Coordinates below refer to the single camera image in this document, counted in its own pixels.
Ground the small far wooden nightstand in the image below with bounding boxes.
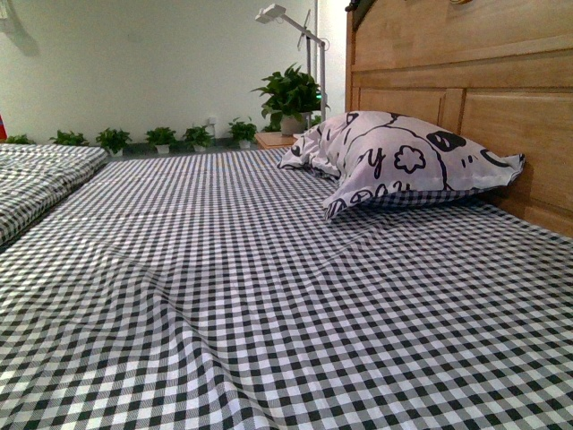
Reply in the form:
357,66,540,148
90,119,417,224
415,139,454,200
255,132,296,150

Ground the small potted plant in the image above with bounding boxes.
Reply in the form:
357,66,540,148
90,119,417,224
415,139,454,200
5,134,35,145
49,130,90,146
96,128,132,156
146,127,177,155
183,125,214,152
228,117,257,150

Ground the black white checkered bed sheet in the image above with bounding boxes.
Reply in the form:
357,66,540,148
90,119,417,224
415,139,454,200
1,150,572,429

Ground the white cartoon print pillow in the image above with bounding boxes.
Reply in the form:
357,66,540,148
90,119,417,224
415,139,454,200
278,111,525,219

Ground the large potted green plant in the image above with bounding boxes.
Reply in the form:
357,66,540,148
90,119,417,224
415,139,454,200
252,64,329,136

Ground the white floor lamp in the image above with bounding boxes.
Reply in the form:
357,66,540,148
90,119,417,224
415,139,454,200
255,4,328,123

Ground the wooden bed headboard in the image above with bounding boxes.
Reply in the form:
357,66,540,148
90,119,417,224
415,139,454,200
346,1,572,236

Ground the folded checkered blanket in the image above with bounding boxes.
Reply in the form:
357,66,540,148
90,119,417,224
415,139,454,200
1,143,107,244

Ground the white wall socket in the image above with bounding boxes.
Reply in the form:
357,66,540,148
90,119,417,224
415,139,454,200
206,116,218,139

